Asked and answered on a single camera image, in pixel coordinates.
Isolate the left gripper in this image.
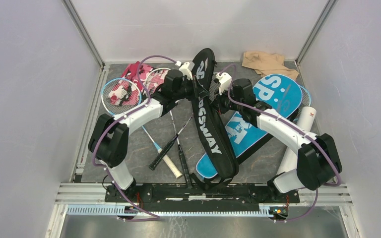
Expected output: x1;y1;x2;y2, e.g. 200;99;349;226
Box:
173;75;209;101

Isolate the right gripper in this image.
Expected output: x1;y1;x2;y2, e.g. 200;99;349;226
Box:
210;85;243;115

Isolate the white racket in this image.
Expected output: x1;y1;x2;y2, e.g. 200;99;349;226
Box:
149;73;237;171
144;67;193;188

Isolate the black Crossway racket cover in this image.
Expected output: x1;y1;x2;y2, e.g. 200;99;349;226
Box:
191;48;239;179

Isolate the white shuttlecock tube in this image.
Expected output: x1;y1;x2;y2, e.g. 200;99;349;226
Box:
276;106;318;177

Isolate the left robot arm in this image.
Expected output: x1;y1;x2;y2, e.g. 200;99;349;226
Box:
88;68;202;202

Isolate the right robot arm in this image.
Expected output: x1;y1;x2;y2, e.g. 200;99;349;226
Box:
216;73;342;202

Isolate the beige cloth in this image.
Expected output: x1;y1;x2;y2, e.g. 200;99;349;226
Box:
242;51;299;81

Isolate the blue Sport racket cover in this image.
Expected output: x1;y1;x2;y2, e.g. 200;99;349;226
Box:
195;74;303;179

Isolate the pink camouflage cloth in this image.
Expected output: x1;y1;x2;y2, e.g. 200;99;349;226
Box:
120;61;156;94

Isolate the racket under blue cover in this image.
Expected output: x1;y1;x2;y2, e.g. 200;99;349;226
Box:
299;85;312;109

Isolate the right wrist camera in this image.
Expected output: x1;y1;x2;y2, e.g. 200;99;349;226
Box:
215;72;232;95

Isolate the blue frame badminton racket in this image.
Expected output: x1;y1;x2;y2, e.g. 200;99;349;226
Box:
101;77;184;179

